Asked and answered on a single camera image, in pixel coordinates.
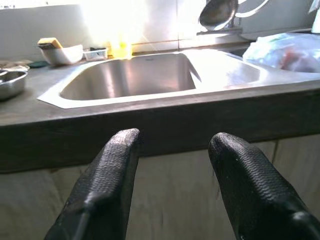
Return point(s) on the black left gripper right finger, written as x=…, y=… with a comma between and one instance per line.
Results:
x=250, y=187

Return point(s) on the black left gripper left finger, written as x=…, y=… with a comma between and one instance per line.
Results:
x=110, y=175

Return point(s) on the yellow sponge with dark scourer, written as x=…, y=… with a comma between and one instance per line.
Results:
x=51, y=42

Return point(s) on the pale wooden counter cabinet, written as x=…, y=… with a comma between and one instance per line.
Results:
x=175, y=200

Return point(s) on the white plastic bowl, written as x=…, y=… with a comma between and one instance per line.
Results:
x=62, y=56

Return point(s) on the crumpled grey rag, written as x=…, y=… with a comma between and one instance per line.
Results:
x=13, y=65

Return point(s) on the stainless steel sink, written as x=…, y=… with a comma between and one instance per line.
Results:
x=125, y=75

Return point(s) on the steel dish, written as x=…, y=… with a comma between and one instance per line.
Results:
x=12, y=86

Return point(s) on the clear plastic bag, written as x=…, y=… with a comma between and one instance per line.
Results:
x=280, y=52

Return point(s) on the small steel bowl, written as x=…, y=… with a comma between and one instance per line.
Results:
x=216, y=13

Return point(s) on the small clear plastic tray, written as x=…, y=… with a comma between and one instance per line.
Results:
x=95, y=55

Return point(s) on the dark green scrubber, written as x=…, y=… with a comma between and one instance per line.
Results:
x=97, y=48

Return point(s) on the yellow dish soap bottle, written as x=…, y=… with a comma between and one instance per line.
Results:
x=122, y=48

